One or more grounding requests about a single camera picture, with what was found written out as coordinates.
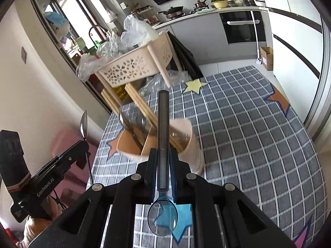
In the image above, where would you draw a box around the beige perforated basket rack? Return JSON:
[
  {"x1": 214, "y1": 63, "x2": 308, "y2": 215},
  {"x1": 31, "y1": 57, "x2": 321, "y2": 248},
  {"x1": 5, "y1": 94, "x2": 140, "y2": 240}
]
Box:
[{"x1": 95, "y1": 30, "x2": 182, "y2": 89}]

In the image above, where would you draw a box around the thin-handled metal spoon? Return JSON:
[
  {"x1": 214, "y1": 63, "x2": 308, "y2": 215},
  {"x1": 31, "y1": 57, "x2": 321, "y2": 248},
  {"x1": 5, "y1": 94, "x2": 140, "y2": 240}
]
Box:
[{"x1": 79, "y1": 110, "x2": 95, "y2": 186}]

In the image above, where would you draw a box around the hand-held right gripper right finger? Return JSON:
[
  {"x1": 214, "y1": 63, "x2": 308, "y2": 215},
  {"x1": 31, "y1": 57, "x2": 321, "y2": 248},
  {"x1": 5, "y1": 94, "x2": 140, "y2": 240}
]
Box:
[{"x1": 169, "y1": 151, "x2": 296, "y2": 248}]

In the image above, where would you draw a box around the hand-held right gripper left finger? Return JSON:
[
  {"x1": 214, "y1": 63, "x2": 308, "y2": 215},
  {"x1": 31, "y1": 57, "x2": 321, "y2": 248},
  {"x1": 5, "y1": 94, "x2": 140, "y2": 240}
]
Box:
[{"x1": 28, "y1": 148, "x2": 159, "y2": 248}]

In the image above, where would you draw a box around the black-handled metal spoon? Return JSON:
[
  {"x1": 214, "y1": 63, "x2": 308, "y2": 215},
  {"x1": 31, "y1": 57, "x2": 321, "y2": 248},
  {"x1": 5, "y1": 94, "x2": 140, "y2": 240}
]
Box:
[{"x1": 147, "y1": 90, "x2": 179, "y2": 237}]

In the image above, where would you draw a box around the crumpled clear plastic bag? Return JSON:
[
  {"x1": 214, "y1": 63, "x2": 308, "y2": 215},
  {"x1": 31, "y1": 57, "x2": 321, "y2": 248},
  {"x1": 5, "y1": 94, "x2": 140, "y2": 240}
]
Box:
[{"x1": 139, "y1": 69, "x2": 192, "y2": 97}]

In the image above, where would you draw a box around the curved kitchen faucet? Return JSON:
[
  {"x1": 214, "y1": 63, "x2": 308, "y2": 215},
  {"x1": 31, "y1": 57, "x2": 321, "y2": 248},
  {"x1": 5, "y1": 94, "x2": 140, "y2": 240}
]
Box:
[{"x1": 88, "y1": 25, "x2": 109, "y2": 50}]

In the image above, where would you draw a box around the grey checked star tablecloth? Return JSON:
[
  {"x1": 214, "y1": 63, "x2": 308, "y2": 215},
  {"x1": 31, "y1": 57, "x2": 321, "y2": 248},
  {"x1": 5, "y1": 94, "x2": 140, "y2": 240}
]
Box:
[{"x1": 85, "y1": 65, "x2": 328, "y2": 248}]

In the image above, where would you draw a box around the black wok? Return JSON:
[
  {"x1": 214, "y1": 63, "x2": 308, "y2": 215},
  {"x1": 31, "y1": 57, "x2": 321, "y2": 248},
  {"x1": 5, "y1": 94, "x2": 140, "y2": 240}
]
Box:
[{"x1": 157, "y1": 6, "x2": 185, "y2": 19}]

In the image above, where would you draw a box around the beige plastic utensil holder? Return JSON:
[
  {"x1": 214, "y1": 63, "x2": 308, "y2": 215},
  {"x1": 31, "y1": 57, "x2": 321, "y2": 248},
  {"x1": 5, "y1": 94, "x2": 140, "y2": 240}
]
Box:
[{"x1": 116, "y1": 117, "x2": 205, "y2": 176}]

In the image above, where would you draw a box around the white cabinet with dark stripe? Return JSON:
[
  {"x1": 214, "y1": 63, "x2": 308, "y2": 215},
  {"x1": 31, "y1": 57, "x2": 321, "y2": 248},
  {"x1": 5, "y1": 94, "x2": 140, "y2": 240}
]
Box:
[{"x1": 267, "y1": 6, "x2": 324, "y2": 89}]

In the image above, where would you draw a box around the person's left hand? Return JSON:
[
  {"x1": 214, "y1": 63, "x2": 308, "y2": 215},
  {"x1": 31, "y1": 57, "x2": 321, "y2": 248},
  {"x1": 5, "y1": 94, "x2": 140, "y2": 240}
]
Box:
[{"x1": 16, "y1": 206, "x2": 64, "y2": 248}]

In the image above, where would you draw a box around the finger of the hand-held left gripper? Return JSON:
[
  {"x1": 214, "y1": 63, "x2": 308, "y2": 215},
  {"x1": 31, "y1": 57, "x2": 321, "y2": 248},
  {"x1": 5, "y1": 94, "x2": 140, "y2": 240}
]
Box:
[{"x1": 53, "y1": 140, "x2": 90, "y2": 173}]

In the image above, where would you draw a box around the cardboard box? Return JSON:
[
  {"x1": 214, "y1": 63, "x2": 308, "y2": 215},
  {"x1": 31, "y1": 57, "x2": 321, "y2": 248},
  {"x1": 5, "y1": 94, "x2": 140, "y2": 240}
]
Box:
[{"x1": 260, "y1": 46, "x2": 274, "y2": 72}]

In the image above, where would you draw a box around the black built-in oven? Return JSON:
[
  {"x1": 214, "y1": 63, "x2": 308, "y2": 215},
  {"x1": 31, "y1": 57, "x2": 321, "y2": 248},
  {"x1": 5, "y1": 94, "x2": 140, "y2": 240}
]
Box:
[{"x1": 219, "y1": 11, "x2": 267, "y2": 45}]

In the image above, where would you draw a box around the white stick mop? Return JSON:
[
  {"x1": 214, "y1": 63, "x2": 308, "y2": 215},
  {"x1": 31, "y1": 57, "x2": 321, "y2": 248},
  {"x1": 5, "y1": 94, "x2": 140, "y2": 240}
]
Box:
[{"x1": 249, "y1": 10, "x2": 262, "y2": 64}]

